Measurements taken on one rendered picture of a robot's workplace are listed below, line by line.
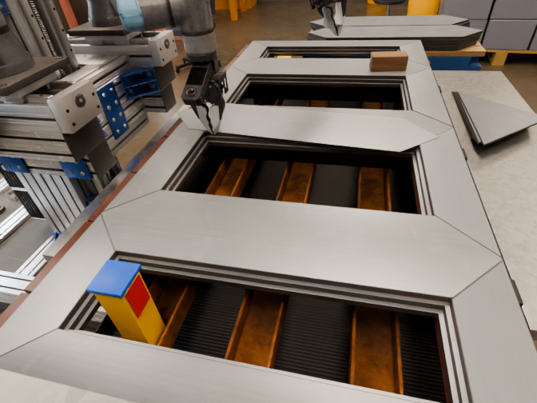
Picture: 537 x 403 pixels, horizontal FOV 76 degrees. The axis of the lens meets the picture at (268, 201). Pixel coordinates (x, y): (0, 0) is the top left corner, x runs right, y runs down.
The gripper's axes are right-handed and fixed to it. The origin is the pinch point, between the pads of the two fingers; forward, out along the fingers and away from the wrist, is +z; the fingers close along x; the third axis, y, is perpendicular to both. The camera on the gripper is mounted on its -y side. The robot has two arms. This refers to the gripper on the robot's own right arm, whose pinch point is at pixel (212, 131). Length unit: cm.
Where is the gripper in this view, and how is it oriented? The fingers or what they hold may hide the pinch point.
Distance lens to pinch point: 96.0
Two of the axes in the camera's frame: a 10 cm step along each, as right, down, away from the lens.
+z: 0.6, 7.7, 6.4
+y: 2.2, -6.3, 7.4
